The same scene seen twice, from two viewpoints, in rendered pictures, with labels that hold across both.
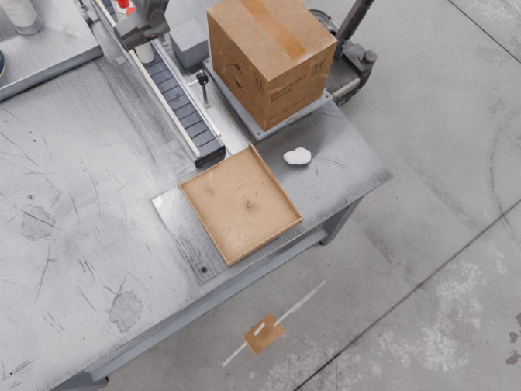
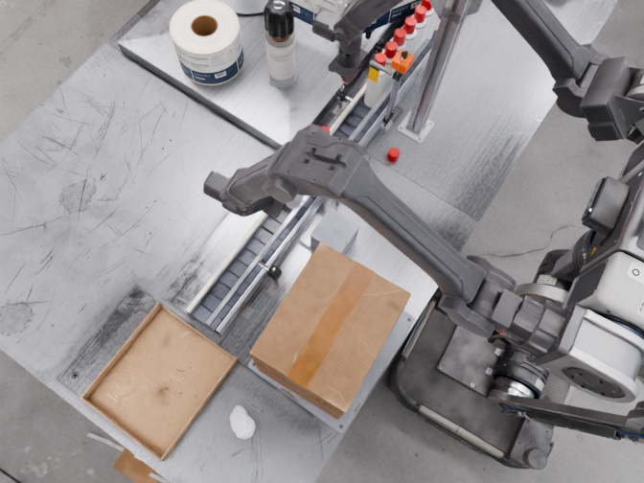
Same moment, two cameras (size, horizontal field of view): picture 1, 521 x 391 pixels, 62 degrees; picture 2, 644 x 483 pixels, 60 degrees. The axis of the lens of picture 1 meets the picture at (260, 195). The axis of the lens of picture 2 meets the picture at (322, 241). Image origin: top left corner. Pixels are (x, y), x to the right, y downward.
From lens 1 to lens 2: 0.82 m
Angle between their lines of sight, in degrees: 23
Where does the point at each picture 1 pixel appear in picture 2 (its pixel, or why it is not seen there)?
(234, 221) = (138, 383)
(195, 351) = not seen: hidden behind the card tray
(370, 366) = not seen: outside the picture
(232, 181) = (186, 359)
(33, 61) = (241, 103)
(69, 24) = (300, 109)
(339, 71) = (498, 424)
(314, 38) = (334, 381)
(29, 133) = (169, 140)
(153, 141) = (204, 256)
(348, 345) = not seen: outside the picture
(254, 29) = (316, 306)
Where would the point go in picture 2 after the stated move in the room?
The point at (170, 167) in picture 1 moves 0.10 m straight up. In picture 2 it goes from (179, 288) to (172, 277)
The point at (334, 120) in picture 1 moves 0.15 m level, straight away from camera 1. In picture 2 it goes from (314, 448) to (374, 447)
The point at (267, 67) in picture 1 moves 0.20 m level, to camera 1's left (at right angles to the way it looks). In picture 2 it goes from (268, 343) to (243, 260)
